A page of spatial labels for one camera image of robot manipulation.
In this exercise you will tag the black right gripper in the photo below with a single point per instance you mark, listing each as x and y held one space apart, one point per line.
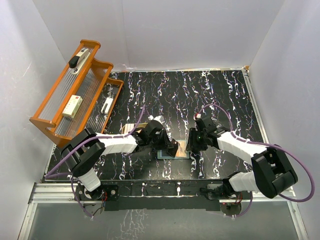
192 144

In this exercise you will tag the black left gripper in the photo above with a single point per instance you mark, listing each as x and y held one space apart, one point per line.
166 143

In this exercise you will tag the mint green card holder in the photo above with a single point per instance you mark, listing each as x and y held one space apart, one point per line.
163 155

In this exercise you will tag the tan oval wooden tray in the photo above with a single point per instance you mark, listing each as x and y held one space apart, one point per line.
139 126

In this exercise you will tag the orange wooden shelf rack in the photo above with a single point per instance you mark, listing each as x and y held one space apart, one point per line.
83 96

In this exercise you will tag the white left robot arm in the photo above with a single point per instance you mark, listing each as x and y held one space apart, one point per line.
85 149

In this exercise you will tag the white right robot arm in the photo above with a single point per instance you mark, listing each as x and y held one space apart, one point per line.
272 172

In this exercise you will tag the white card stack in tray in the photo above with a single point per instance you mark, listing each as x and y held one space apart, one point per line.
127 128

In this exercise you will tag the white small clip object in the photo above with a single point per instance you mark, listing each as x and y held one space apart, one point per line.
107 105

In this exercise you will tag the white small cardboard box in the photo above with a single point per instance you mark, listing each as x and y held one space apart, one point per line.
72 106

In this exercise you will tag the black and white stapler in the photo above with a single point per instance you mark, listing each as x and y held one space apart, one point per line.
77 62

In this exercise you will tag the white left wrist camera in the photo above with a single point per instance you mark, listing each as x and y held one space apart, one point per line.
158 118

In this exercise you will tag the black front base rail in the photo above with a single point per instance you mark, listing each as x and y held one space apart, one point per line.
160 195

